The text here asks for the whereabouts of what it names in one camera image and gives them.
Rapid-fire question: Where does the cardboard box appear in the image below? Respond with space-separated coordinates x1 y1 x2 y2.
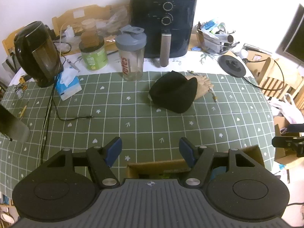
125 144 267 180

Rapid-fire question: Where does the wooden chair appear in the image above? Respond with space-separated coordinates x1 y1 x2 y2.
257 58 303 100

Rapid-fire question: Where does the blue tissue pack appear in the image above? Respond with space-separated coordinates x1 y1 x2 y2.
56 67 82 101

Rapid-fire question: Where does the black kettle base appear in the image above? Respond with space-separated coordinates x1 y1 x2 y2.
217 55 246 78

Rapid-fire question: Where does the green lid jar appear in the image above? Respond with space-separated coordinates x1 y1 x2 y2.
79 19 108 71

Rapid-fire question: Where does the grey lid shaker bottle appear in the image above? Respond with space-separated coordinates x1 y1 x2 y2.
115 25 147 81

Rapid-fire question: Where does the glass bowl of clutter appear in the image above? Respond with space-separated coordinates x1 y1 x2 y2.
196 20 240 55

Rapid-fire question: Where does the black electric kettle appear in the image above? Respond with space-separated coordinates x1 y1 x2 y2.
14 21 63 88

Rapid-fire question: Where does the wooden rack behind table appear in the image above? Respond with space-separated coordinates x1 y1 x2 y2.
52 5 129 54

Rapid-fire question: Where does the dark blue air fryer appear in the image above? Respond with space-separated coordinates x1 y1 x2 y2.
129 0 197 67

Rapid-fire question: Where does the black power cable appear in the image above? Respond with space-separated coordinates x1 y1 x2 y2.
241 59 286 91

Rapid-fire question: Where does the thin black charging cable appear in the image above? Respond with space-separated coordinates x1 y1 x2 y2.
40 59 94 164

